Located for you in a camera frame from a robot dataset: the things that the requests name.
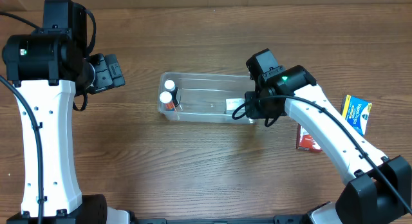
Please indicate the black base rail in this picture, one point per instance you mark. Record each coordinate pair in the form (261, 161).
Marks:
(277, 219)

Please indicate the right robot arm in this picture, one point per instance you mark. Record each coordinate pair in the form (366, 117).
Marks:
(377, 189)

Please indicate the blue yellow VapoDrops box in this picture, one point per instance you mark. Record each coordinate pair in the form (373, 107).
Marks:
(356, 112)

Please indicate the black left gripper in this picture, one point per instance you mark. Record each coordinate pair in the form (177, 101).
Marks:
(107, 74)

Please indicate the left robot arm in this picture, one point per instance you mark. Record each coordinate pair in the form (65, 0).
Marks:
(46, 70)

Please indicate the clear plastic container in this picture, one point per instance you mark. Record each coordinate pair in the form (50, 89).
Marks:
(202, 96)

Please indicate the white cap bottle upper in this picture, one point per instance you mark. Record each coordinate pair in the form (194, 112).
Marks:
(171, 87)

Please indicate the white cap orange bottle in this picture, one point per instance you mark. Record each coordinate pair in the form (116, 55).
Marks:
(166, 100)

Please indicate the white Hansaplast plaster box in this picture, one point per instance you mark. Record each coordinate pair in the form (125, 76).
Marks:
(232, 104)

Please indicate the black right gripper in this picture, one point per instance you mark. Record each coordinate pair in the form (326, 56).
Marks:
(252, 105)

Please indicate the red medicine box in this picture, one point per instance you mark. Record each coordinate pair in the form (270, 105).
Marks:
(305, 142)

